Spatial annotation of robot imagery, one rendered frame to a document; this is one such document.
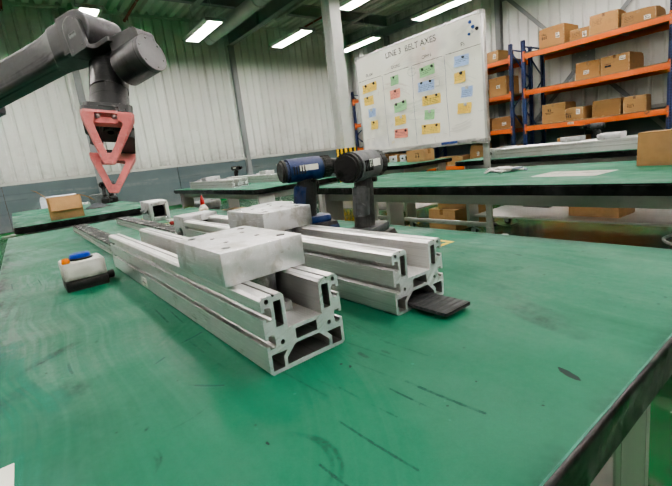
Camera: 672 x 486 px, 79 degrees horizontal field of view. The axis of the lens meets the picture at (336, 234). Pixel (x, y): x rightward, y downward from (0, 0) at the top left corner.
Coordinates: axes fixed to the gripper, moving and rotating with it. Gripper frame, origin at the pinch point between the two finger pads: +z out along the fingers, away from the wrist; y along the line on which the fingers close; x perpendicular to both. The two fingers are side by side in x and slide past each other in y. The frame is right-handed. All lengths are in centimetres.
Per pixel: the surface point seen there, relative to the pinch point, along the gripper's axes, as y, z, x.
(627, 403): -40, 40, -39
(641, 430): -16, 53, -76
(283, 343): -20.8, 29.6, -16.4
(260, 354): -19.1, 30.3, -14.3
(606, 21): 275, -487, -845
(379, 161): -1.1, -3.5, -47.7
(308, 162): 21.2, -14.9, -42.5
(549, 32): 371, -546, -829
